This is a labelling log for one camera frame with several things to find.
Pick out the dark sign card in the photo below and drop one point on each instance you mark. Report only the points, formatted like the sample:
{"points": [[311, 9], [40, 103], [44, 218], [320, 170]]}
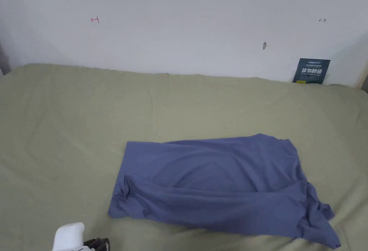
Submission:
{"points": [[312, 71]]}

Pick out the bed with pale green sheet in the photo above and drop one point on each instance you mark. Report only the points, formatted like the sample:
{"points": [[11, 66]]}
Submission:
{"points": [[72, 136]]}

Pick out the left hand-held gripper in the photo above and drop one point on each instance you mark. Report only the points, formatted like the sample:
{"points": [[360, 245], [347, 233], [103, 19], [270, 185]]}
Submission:
{"points": [[69, 236]]}

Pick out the blue shirt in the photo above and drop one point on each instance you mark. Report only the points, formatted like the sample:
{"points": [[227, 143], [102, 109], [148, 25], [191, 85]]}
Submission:
{"points": [[212, 187]]}

